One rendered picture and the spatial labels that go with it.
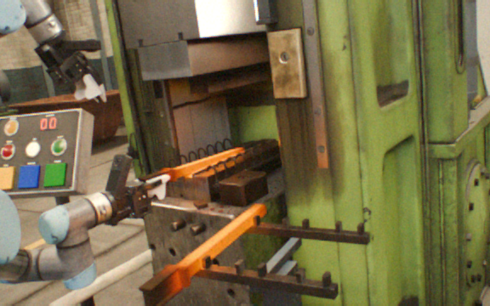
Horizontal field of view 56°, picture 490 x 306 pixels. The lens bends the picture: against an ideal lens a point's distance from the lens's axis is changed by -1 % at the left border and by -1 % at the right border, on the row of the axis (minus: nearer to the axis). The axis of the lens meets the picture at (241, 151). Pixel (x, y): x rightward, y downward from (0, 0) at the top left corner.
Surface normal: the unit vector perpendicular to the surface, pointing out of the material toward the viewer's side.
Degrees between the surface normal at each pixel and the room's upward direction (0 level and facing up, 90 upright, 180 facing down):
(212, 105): 90
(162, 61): 90
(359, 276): 90
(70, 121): 60
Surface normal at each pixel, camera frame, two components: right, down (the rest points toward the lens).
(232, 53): 0.79, 0.04
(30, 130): -0.25, -0.27
